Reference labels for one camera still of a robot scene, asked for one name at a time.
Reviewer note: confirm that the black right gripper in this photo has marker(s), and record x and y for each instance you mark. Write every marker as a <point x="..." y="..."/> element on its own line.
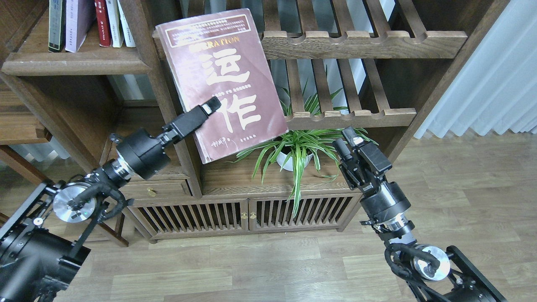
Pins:
<point x="363" y="168"/>

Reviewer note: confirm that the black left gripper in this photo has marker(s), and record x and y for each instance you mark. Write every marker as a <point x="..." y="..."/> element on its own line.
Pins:
<point x="144" y="154"/>

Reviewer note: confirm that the maroon book white characters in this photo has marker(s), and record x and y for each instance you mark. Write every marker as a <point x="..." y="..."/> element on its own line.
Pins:
<point x="220" y="55"/>

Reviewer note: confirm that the pale lavender white book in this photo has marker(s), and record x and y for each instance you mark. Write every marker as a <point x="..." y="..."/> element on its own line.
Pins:
<point x="80" y="15"/>

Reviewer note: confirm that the green and black book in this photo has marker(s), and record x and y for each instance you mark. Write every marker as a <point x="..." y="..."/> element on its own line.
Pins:
<point x="57" y="30"/>

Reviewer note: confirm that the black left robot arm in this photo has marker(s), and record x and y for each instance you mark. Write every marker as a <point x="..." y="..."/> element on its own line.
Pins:
<point x="36" y="264"/>

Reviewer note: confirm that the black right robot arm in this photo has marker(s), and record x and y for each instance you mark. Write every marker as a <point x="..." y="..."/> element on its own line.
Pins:
<point x="431" y="273"/>

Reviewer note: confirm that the green spider plant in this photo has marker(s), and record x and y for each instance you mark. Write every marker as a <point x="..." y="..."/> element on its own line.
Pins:
<point x="297" y="143"/>

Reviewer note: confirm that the white plant pot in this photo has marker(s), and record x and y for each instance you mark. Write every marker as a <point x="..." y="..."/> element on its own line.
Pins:
<point x="286" y="161"/>

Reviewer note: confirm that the brass drawer knob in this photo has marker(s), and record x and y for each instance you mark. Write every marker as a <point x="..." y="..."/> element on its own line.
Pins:
<point x="151" y="192"/>

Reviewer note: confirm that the white teal upright book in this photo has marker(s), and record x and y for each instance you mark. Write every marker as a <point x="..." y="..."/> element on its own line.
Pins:
<point x="128" y="38"/>

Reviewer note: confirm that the dark wooden bookshelf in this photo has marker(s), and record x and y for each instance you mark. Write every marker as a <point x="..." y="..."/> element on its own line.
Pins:
<point x="346" y="63"/>

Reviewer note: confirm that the red upright book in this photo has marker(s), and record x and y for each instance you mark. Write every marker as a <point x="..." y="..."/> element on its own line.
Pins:
<point x="102" y="23"/>

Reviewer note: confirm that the white curtain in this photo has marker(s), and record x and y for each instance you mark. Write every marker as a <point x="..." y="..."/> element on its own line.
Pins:
<point x="496" y="90"/>

